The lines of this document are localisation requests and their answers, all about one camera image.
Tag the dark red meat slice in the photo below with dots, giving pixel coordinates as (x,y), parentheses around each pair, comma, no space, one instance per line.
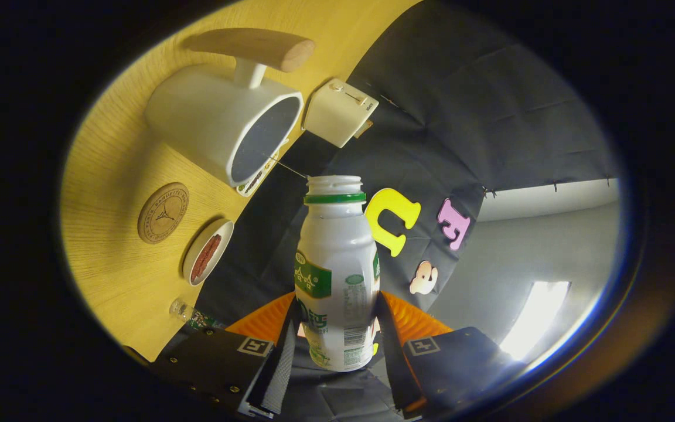
(212,246)
(200,268)

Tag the clear poured juice stream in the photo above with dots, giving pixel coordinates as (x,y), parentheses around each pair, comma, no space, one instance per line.
(290,169)

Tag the round cork coaster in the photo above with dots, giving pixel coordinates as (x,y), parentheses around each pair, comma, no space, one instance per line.
(163,213)

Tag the round white plate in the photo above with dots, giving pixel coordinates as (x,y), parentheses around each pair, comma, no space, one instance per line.
(220,231)

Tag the white juice bottle green label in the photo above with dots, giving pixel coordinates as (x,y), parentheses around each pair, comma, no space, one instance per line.
(337,246)

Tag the wooden table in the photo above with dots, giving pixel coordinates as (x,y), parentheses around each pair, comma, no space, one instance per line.
(115,275)

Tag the black backdrop cloth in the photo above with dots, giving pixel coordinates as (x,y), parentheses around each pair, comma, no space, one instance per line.
(460,105)

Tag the white toaster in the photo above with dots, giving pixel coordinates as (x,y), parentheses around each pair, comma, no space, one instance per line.
(334,111)

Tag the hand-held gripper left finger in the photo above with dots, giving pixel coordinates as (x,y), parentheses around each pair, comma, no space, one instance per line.
(282,351)

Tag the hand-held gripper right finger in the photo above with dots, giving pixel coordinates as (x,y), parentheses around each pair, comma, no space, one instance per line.
(389,351)

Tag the white divided grain dish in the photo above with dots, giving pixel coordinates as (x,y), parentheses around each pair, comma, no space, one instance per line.
(252,181)

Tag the clear plastic water bottle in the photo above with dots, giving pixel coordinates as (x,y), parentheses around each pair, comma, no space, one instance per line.
(194,316)

